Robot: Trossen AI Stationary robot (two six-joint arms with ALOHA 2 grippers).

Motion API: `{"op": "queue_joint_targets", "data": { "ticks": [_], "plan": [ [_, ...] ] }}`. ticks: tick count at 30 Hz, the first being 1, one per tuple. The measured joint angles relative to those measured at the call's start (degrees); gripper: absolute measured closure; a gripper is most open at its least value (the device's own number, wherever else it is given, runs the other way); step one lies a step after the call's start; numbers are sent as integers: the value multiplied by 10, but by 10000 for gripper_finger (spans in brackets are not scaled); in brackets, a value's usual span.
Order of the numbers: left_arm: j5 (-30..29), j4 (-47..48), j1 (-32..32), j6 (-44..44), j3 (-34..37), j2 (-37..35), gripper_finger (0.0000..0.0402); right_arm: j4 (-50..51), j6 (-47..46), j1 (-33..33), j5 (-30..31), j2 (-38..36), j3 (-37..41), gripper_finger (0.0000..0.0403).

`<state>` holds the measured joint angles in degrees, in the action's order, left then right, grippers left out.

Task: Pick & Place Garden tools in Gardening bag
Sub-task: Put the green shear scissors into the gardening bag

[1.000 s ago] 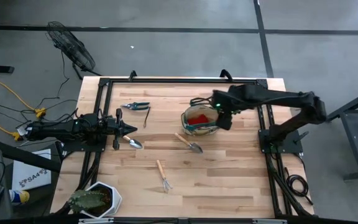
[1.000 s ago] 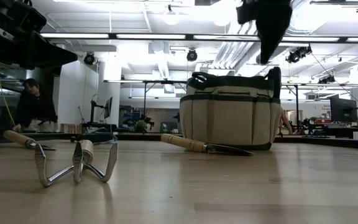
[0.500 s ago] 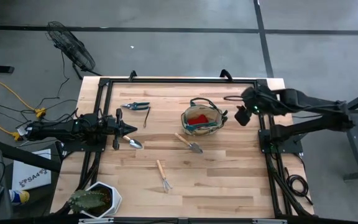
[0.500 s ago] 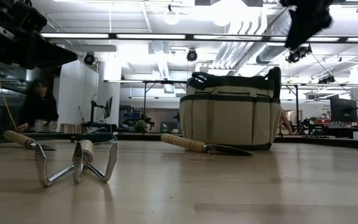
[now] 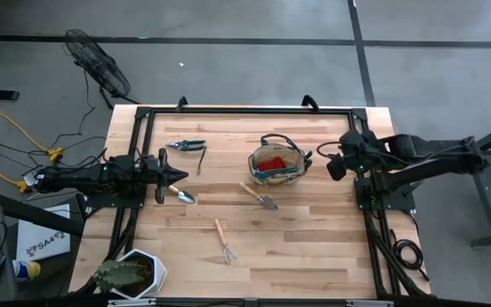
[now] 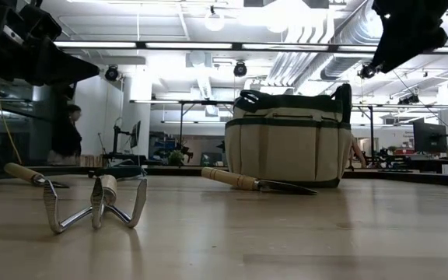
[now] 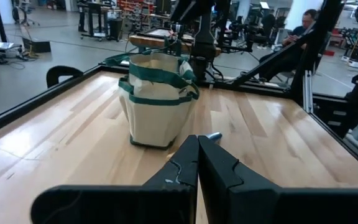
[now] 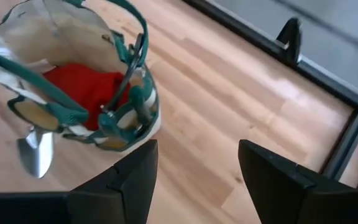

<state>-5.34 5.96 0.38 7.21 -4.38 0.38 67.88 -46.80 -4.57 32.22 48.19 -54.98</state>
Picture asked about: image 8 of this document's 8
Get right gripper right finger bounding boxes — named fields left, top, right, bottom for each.
left=238, top=139, right=358, bottom=224

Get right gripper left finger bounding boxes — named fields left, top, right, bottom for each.
left=0, top=139, right=159, bottom=224

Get pointed trowel wooden handle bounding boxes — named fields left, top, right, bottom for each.
left=16, top=126, right=55, bottom=179

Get red gardening gloves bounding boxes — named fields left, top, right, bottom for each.
left=43, top=63, right=132, bottom=131

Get beige green gardening bag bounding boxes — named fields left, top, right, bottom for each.
left=0, top=0, right=162, bottom=154

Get black table clamp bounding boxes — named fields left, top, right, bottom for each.
left=275, top=17, right=303, bottom=68

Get black aluminium table frame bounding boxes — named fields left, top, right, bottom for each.
left=181, top=0, right=358, bottom=190

